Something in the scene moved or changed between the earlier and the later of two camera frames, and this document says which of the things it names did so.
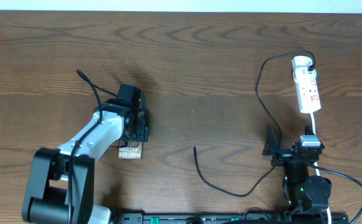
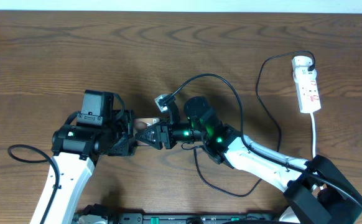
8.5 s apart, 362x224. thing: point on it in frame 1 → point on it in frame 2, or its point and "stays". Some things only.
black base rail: x=298 y=218 stays
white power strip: x=305 y=83 stays
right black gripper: x=282 y=157 → x=157 y=135
